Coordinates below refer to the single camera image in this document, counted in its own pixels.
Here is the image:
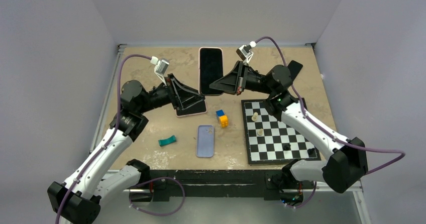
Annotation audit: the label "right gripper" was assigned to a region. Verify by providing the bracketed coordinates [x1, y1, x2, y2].
[209, 61, 275, 96]

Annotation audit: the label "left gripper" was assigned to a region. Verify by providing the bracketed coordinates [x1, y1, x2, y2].
[137, 73, 204, 114]

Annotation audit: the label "lilac phone case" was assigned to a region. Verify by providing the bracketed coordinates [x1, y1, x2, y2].
[196, 125, 215, 158]

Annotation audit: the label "black phone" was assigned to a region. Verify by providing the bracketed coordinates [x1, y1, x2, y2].
[287, 60, 303, 81]

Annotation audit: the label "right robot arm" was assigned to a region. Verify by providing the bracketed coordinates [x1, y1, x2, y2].
[209, 61, 368, 193]

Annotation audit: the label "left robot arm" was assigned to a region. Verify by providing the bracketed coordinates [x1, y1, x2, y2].
[47, 74, 205, 223]

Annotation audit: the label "blue and orange block toy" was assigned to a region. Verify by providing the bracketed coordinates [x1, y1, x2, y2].
[216, 109, 229, 128]

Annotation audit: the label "white chess piece left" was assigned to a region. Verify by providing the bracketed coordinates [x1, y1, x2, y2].
[251, 112, 259, 122]

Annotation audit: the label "white chess piece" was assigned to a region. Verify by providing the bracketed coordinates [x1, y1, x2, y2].
[251, 112, 259, 122]
[257, 129, 264, 136]

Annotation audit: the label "teal curved piece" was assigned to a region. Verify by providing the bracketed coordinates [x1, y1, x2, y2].
[158, 135, 177, 147]

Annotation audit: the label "white chess piece lower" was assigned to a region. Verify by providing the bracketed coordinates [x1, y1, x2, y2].
[257, 129, 264, 136]

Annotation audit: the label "chessboard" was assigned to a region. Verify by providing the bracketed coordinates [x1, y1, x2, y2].
[241, 99, 321, 165]

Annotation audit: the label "black chess piece corner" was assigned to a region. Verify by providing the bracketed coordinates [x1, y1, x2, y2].
[307, 148, 315, 156]

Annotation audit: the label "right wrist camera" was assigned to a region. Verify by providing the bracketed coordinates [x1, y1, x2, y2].
[236, 41, 257, 65]

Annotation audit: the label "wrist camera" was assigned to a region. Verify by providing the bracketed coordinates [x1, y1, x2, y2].
[236, 41, 257, 65]
[150, 56, 169, 85]

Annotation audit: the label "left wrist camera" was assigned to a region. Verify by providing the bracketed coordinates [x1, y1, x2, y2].
[150, 56, 169, 85]

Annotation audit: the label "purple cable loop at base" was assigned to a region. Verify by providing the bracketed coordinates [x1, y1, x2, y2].
[129, 177, 186, 216]

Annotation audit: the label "black base frame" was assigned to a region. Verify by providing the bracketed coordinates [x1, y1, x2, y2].
[135, 169, 313, 201]

